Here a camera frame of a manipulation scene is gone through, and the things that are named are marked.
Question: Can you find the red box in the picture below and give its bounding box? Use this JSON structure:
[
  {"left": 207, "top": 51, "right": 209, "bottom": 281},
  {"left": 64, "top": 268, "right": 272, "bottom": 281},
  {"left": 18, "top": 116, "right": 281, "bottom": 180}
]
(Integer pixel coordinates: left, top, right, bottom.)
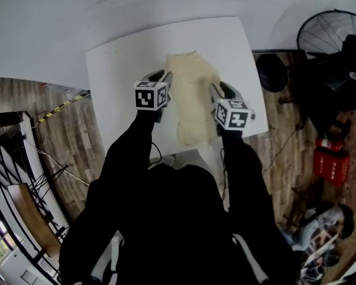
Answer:
[{"left": 312, "top": 147, "right": 351, "bottom": 188}]

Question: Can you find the black metal railing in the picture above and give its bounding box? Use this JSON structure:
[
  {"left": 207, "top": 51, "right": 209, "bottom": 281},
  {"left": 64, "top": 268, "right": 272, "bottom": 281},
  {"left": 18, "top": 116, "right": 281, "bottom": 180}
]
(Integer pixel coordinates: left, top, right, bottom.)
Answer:
[{"left": 0, "top": 110, "right": 71, "bottom": 280}]

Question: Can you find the yellow black striped tape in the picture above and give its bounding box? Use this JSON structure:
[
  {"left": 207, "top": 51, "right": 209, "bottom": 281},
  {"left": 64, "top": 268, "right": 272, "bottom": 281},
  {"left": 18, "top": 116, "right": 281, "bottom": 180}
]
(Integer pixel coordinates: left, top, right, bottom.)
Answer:
[{"left": 36, "top": 91, "right": 92, "bottom": 125}]

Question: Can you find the red fire extinguisher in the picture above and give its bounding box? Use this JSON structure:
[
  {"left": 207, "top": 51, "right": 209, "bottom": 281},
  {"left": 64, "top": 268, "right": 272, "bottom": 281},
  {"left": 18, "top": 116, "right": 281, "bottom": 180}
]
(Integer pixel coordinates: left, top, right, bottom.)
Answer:
[{"left": 314, "top": 137, "right": 344, "bottom": 152}]

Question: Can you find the grey laptop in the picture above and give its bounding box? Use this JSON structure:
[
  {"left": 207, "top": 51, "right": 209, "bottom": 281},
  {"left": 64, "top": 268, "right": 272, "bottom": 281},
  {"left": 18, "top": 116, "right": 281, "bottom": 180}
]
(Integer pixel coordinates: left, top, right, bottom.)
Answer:
[{"left": 306, "top": 233, "right": 339, "bottom": 261}]

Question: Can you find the thin black floor cable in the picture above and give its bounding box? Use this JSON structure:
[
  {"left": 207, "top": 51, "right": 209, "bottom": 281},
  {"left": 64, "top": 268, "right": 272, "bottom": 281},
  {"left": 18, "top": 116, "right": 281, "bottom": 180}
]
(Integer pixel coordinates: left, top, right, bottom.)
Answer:
[{"left": 262, "top": 125, "right": 298, "bottom": 175}]

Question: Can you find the white table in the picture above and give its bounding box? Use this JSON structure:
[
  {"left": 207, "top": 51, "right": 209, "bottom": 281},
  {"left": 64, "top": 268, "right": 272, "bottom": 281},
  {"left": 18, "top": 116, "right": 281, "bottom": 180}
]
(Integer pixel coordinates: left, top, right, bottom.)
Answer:
[{"left": 85, "top": 16, "right": 269, "bottom": 156}]

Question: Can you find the clear plastic bag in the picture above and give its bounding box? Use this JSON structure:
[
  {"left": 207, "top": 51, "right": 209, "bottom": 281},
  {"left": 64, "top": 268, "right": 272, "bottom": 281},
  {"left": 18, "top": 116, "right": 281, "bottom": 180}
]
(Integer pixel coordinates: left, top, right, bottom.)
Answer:
[{"left": 38, "top": 81, "right": 90, "bottom": 97}]

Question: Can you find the white backdrop sheet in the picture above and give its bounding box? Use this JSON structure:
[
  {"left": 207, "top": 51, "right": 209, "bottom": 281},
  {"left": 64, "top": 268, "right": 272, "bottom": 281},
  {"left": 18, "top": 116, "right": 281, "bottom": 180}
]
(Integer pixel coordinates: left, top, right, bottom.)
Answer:
[{"left": 0, "top": 0, "right": 356, "bottom": 90}]

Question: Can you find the brown wooden bench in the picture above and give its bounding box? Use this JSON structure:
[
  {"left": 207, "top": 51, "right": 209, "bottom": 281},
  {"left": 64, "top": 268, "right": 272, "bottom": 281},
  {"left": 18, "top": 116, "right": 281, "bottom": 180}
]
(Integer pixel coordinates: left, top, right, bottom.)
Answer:
[{"left": 7, "top": 182, "right": 62, "bottom": 258}]

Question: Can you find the black standing fan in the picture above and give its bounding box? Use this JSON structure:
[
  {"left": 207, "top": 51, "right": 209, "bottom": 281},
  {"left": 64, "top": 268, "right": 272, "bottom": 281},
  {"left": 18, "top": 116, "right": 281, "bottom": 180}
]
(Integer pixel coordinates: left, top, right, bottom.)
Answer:
[
  {"left": 280, "top": 34, "right": 356, "bottom": 137},
  {"left": 254, "top": 8, "right": 356, "bottom": 94}
]

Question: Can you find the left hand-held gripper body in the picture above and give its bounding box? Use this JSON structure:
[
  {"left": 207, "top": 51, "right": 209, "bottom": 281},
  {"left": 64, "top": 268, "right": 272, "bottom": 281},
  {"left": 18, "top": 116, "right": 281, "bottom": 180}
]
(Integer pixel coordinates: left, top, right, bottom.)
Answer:
[{"left": 132, "top": 80, "right": 171, "bottom": 123}]

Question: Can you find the person's right forearm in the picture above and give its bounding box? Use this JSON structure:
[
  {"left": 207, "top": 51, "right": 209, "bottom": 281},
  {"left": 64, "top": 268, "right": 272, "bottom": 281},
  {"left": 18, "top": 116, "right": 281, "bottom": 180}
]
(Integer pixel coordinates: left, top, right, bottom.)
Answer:
[{"left": 218, "top": 129, "right": 271, "bottom": 214}]

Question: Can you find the cream cloth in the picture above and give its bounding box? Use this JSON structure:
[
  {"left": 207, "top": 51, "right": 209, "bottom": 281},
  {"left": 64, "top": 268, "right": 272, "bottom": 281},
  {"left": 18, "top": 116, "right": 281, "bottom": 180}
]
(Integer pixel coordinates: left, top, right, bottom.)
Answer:
[{"left": 165, "top": 49, "right": 224, "bottom": 147}]

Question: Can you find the person's left forearm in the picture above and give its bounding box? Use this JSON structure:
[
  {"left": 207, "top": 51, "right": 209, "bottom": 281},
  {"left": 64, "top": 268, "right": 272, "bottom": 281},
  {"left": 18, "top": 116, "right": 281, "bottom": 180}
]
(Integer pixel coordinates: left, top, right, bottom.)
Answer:
[{"left": 103, "top": 110, "right": 161, "bottom": 190}]

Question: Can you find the person's black clothed body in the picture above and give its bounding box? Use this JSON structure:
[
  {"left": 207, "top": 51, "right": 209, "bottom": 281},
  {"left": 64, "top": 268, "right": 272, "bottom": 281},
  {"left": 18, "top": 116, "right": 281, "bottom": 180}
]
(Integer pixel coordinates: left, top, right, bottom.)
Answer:
[{"left": 58, "top": 163, "right": 302, "bottom": 285}]

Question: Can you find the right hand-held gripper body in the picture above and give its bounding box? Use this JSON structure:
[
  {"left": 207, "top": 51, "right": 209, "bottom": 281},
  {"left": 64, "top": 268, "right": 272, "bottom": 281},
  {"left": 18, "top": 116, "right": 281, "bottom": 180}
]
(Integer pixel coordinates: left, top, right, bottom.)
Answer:
[{"left": 214, "top": 97, "right": 256, "bottom": 137}]

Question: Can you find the white floor cable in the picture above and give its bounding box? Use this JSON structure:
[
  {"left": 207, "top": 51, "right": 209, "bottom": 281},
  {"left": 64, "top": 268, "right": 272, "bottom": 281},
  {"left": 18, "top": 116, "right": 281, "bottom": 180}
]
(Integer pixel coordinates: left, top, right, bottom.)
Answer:
[{"left": 34, "top": 148, "right": 91, "bottom": 187}]

